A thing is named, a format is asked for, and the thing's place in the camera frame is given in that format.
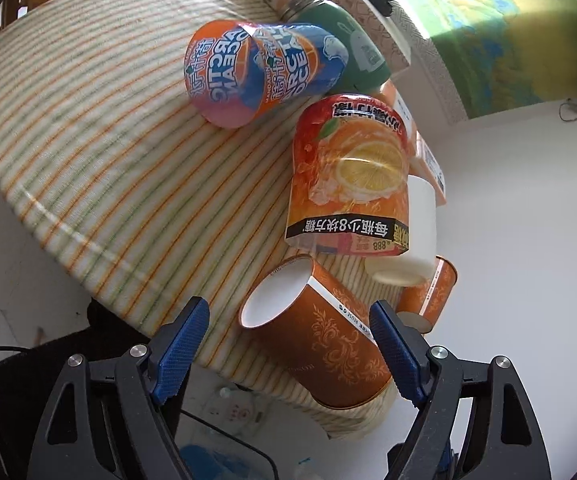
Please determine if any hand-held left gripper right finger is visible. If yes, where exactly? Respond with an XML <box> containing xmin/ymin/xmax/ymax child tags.
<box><xmin>369</xmin><ymin>300</ymin><xmax>552</xmax><ymax>480</ymax></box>

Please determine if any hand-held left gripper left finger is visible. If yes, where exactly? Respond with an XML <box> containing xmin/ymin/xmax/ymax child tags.
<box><xmin>26</xmin><ymin>296</ymin><xmax>212</xmax><ymax>480</ymax></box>

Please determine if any orange ornate paper cup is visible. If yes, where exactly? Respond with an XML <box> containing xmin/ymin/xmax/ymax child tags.
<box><xmin>239</xmin><ymin>254</ymin><xmax>395</xmax><ymax>409</ymax></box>
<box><xmin>397</xmin><ymin>255</ymin><xmax>459</xmax><ymax>334</ymax></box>

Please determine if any white plastic cup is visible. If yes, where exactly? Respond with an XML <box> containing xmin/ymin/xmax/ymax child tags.
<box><xmin>365</xmin><ymin>174</ymin><xmax>438</xmax><ymax>286</ymax></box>

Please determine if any blue and orange print cup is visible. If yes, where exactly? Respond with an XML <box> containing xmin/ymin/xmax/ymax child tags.
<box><xmin>250</xmin><ymin>22</ymin><xmax>350</xmax><ymax>112</ymax></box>
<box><xmin>183</xmin><ymin>18</ymin><xmax>270</xmax><ymax>129</ymax></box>

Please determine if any white power strip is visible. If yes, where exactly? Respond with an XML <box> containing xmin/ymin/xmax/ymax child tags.
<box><xmin>202</xmin><ymin>384</ymin><xmax>270</xmax><ymax>427</ymax></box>

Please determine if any clear plastic container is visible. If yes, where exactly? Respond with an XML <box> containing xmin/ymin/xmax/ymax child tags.
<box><xmin>174</xmin><ymin>406</ymin><xmax>280</xmax><ymax>480</ymax></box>

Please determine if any striped tablecloth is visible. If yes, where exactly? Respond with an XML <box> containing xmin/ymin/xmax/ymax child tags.
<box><xmin>0</xmin><ymin>0</ymin><xmax>437</xmax><ymax>442</ymax></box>

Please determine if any green metal bottle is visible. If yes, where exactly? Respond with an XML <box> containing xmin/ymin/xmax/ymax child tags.
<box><xmin>282</xmin><ymin>0</ymin><xmax>390</xmax><ymax>97</ymax></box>

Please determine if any beige patterned box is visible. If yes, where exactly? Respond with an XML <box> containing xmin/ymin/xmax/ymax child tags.
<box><xmin>299</xmin><ymin>0</ymin><xmax>413</xmax><ymax>79</ymax></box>

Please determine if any wall map poster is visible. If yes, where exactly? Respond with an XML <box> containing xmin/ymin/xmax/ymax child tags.
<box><xmin>359</xmin><ymin>0</ymin><xmax>577</xmax><ymax>127</ymax></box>

